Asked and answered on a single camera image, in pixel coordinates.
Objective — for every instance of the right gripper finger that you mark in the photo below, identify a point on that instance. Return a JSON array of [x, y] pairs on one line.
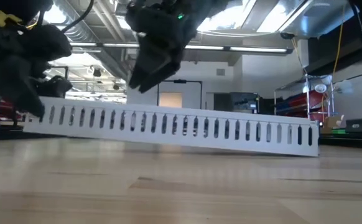
[[165, 74], [150, 62]]

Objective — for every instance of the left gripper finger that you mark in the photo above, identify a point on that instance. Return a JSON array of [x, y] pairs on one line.
[[16, 90]]

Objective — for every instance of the ceiling light strip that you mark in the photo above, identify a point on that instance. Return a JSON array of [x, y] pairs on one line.
[[246, 49]]

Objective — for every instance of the grey cylindrical machine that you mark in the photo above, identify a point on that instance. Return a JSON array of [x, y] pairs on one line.
[[244, 101]]

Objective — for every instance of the metal rack with red bins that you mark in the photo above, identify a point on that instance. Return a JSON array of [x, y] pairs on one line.
[[305, 99]]

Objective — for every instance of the open laptop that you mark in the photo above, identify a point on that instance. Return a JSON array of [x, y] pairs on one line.
[[356, 126]]

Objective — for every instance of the black gantry frame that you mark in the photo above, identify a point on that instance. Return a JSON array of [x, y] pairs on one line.
[[180, 81], [61, 68]]

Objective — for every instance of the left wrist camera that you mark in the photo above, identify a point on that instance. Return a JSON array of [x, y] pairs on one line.
[[47, 43]]

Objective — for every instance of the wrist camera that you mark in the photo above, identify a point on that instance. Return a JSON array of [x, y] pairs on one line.
[[47, 43], [153, 21]]

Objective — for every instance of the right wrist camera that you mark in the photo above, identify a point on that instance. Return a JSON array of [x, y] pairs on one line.
[[153, 21]]

